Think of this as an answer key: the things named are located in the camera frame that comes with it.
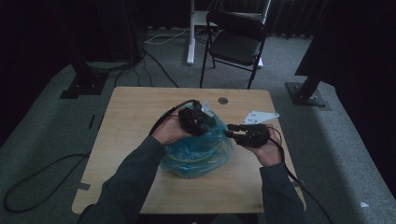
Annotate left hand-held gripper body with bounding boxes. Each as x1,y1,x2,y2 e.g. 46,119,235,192
177,99,216,133

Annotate thin black cables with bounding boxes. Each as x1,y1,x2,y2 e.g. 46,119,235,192
113,46,180,89

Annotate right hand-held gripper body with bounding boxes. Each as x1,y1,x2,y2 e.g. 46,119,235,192
234,110,280,149

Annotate left hand-held gripper cable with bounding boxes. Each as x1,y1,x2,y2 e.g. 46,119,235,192
148,99,198,137

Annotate right hand-held gripper cable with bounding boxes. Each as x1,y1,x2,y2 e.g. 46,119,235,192
268,125,334,224

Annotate person's right hand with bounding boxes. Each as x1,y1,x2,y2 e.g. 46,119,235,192
245,123,285,168

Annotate long black looped cable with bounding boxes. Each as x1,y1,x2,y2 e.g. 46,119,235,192
2,152,92,215

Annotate green plastic bin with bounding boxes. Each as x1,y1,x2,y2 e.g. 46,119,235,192
163,118,232,178

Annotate black stand base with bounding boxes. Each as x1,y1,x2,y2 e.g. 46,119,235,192
59,60,110,100
285,74,329,108

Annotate black folding chair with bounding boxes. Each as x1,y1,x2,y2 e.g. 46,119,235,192
199,9,269,91

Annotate hand-held gripper cable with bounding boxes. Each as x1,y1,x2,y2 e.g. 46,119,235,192
148,99,198,137
268,125,334,224

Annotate blue plastic bag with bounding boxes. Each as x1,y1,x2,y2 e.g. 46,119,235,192
159,104,234,180

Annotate person's left hand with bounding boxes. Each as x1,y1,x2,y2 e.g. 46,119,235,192
150,106,193,146

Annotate white cable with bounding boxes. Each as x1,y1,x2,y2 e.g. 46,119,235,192
143,26,191,46

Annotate dark curtain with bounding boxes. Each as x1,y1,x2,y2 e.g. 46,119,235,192
136,0,331,39

